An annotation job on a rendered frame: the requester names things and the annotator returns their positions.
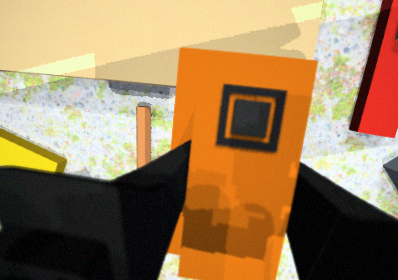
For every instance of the grey rectangular block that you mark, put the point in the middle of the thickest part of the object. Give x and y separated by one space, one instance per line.
391 168

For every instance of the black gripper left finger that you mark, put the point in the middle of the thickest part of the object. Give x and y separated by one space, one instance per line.
135 215

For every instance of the yellow flat bar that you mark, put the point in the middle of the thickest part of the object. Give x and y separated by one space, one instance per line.
17 151

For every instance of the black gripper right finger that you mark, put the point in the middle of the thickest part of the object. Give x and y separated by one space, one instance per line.
336 235

